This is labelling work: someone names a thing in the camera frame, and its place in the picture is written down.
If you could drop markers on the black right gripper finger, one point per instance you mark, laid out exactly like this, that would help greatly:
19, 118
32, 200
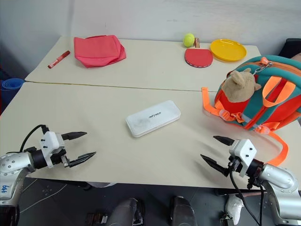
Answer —
213, 163
223, 139

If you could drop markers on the red marker pen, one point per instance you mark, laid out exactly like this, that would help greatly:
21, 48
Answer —
58, 59

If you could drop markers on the red table tennis paddle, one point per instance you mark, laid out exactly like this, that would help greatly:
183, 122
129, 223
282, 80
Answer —
199, 57

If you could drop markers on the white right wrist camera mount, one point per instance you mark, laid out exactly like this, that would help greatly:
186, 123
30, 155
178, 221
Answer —
245, 151

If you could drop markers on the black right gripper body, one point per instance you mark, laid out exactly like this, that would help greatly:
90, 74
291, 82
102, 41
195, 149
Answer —
234, 164

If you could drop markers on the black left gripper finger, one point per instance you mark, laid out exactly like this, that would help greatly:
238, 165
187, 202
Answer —
73, 135
81, 158

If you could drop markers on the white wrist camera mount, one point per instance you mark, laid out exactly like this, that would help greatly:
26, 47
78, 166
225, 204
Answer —
49, 144
245, 151

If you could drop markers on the blue rolled mat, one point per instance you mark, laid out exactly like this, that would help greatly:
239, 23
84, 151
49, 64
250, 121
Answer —
11, 85

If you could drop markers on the yellow plastic plate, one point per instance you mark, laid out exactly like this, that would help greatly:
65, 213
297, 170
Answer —
228, 50

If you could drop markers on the white plastic pencil case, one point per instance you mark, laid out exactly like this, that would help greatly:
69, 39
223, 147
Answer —
153, 121

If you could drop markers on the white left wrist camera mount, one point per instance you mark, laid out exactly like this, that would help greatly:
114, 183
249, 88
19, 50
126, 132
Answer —
49, 144

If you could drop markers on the dark rounded robot leg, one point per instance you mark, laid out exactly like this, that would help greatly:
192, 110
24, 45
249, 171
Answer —
124, 212
182, 211

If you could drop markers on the pink folded cloth bag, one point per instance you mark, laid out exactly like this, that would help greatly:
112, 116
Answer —
98, 50

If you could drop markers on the yellow-green tennis ball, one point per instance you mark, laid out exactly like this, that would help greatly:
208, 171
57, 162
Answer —
189, 39

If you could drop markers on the black chair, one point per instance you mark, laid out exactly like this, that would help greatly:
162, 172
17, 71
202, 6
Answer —
289, 47

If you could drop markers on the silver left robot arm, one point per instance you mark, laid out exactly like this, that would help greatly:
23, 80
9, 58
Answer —
14, 164

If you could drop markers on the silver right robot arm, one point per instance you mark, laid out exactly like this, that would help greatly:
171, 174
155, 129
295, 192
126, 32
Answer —
277, 186

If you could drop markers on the orange and teal backpack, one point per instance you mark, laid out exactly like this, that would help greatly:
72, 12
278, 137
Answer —
270, 99

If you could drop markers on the small brown box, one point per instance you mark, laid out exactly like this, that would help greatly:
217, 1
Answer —
197, 42

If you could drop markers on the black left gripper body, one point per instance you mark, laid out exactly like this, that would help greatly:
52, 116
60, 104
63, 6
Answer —
59, 158

